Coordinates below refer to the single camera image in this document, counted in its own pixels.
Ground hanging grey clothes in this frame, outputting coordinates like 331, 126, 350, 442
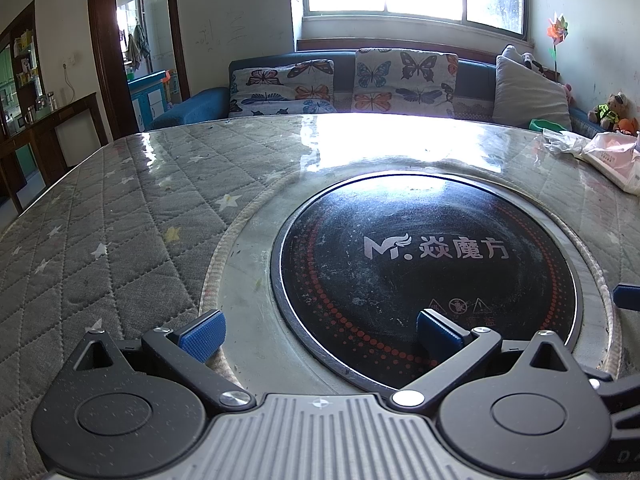
124, 19, 151, 72

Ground tall wooden display cabinet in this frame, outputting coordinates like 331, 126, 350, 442
0, 0, 47, 137

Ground butterfly print cushion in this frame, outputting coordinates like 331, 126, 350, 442
351, 48, 459, 117
229, 59, 337, 119

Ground teddy bear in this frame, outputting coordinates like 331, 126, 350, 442
587, 92, 632, 131

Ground colourful pinwheel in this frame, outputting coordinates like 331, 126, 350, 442
546, 13, 570, 82

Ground clear plastic bag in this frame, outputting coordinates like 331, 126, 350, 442
537, 127, 601, 159

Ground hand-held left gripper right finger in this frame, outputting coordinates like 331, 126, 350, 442
391, 308, 588, 408

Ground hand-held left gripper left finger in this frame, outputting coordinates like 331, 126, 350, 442
75, 309, 254, 408

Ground grey pillow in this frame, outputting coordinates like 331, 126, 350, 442
492, 55, 574, 134

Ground blue sofa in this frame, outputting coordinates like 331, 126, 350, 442
145, 51, 601, 136

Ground dark wooden sideboard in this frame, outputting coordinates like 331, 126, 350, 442
0, 92, 109, 212

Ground pink white plastic bag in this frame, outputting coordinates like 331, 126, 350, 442
574, 131, 640, 194

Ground blue white cabinet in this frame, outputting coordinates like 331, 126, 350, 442
127, 70, 174, 132

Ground white black spotted pillow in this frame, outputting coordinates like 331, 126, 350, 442
501, 44, 547, 79

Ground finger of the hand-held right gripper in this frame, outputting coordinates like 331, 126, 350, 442
613, 283, 640, 311

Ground round black induction cooktop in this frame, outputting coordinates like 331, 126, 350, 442
270, 171, 584, 395

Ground dark wooden door frame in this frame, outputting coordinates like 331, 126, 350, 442
86, 0, 191, 137

